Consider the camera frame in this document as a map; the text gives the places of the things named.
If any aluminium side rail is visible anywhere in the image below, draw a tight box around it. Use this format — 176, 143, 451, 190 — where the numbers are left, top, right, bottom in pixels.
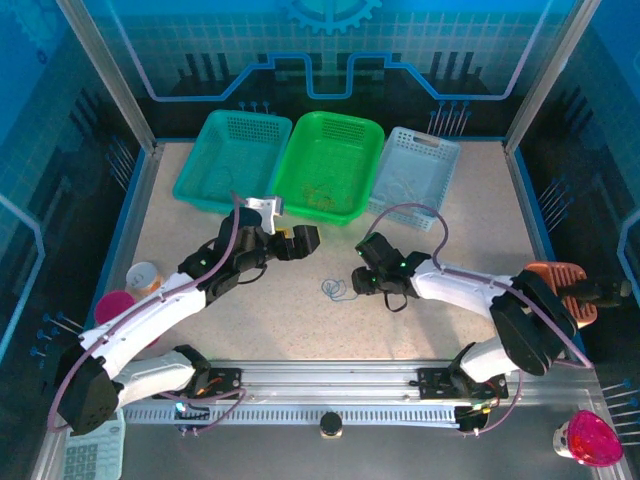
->
82, 142, 166, 364

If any teal plastic basket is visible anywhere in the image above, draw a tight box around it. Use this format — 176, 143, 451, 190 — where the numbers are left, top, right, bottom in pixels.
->
172, 109, 294, 217

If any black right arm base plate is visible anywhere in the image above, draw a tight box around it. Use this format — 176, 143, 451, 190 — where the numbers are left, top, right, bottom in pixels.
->
417, 367, 509, 401

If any pale green calculator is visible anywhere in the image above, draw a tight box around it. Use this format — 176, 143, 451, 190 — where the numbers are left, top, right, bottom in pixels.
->
63, 409, 126, 480

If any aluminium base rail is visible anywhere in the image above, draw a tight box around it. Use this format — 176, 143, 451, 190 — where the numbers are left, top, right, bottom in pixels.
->
64, 358, 601, 407

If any light blue plastic basket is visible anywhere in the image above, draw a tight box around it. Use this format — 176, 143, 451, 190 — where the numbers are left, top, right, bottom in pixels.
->
367, 125, 462, 232

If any aluminium frame post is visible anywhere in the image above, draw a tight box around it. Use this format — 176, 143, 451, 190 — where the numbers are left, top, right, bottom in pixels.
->
54, 0, 160, 154
502, 0, 589, 155

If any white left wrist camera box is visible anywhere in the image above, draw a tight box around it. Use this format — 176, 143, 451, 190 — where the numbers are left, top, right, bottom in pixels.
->
244, 195, 285, 235

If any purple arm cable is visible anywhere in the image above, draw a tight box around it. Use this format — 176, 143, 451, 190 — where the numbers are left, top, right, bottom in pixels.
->
366, 202, 594, 437
47, 191, 251, 437

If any pink plastic goblet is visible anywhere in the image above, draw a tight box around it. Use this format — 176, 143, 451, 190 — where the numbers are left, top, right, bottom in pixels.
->
94, 290, 162, 349

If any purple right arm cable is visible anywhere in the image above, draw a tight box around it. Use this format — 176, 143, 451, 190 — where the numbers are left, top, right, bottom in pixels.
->
366, 202, 594, 437

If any white orange cup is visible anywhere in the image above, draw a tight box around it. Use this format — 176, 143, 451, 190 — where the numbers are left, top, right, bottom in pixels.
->
125, 261, 165, 296

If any slotted white cable duct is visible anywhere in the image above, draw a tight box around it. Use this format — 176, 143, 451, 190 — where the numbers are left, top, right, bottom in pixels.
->
122, 404, 461, 427

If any pile of rubber bands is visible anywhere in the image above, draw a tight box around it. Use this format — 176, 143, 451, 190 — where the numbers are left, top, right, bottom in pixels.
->
320, 277, 360, 303

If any orange slotted brush black handle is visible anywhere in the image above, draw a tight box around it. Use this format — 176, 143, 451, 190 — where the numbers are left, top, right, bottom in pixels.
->
524, 261, 634, 331

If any green plastic basket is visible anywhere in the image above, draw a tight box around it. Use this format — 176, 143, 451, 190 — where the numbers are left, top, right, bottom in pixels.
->
269, 110, 386, 227

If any black round knob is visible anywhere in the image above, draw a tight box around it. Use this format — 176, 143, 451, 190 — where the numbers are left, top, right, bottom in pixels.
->
318, 411, 345, 441

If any yellow cable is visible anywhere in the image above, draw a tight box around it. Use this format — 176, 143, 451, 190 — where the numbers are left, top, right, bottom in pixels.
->
312, 182, 346, 211
299, 182, 331, 211

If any red pink goblet silver base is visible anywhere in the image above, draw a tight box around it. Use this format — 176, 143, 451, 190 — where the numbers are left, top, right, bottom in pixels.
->
552, 409, 625, 469

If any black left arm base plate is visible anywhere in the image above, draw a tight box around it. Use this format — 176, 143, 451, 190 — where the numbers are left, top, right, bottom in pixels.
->
152, 367, 241, 401

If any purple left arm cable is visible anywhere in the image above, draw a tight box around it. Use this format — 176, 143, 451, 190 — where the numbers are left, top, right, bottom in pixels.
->
47, 191, 251, 437

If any black right gripper wire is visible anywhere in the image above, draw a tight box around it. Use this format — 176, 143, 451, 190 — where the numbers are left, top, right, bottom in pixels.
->
382, 292, 410, 315

